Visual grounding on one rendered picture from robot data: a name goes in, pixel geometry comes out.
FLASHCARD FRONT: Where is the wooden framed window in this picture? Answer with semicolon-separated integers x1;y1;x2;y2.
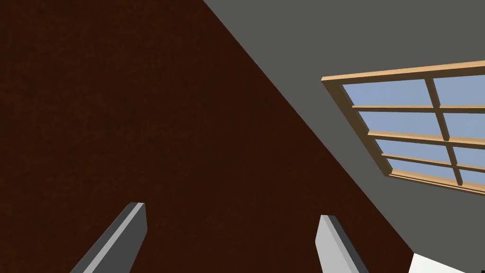
321;60;485;196

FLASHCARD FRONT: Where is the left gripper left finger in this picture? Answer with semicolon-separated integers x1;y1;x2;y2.
70;202;148;273

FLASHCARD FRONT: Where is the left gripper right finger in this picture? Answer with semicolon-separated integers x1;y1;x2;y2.
315;214;370;273

